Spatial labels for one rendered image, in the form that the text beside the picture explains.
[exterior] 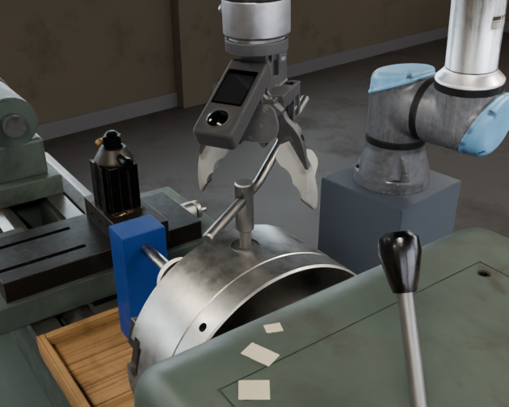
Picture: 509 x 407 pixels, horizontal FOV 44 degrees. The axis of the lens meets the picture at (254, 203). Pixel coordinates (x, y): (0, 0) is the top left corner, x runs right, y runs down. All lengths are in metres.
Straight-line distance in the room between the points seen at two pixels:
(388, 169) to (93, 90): 3.81
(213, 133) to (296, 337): 0.22
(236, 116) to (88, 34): 4.13
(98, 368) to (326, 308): 0.60
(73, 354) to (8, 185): 0.71
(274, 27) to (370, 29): 6.23
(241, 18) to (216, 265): 0.28
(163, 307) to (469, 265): 0.35
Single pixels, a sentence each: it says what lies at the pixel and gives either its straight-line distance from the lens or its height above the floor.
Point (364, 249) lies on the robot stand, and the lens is 1.27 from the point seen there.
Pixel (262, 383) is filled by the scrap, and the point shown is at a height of 1.26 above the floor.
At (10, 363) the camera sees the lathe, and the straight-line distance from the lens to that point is 1.76.
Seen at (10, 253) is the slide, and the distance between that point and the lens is 1.36.
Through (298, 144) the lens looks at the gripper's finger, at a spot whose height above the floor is 1.37.
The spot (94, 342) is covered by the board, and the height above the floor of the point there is 0.89.
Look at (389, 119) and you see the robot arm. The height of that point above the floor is 1.24.
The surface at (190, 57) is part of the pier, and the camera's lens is 5.15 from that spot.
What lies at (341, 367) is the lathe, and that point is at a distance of 0.57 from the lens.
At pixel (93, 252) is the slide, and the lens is 1.31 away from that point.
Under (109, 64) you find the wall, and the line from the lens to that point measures 4.88.
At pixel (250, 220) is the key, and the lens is 0.74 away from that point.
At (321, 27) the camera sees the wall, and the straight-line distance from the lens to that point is 6.32.
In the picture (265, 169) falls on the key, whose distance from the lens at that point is 0.78.
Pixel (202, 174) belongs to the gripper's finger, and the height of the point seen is 1.31.
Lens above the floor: 1.63
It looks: 27 degrees down
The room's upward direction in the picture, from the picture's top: straight up
